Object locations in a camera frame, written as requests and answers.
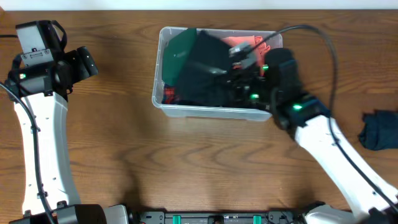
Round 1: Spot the pink garment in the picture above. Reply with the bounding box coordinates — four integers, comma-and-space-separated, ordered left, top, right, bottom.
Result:
222, 35, 271, 77

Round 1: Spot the black garment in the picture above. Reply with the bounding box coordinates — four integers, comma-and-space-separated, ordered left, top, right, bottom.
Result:
175, 30, 233, 107

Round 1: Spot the red navy plaid shirt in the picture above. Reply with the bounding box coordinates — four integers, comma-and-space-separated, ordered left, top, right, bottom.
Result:
162, 84, 179, 105

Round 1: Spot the dark green garment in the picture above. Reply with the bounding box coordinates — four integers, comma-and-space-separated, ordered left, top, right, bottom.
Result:
162, 28, 197, 86

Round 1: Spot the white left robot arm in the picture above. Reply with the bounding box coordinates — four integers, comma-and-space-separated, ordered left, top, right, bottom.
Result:
3, 47, 129, 223

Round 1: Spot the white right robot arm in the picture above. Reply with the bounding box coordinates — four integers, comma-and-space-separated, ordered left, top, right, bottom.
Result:
220, 46, 397, 223

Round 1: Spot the clear plastic storage container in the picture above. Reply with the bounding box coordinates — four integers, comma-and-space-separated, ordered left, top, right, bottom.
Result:
152, 26, 283, 121

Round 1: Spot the dark teal folded garment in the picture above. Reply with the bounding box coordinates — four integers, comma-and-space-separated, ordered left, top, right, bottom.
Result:
358, 110, 397, 151

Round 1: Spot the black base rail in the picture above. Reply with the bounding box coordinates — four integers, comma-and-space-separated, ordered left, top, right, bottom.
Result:
137, 211, 305, 224

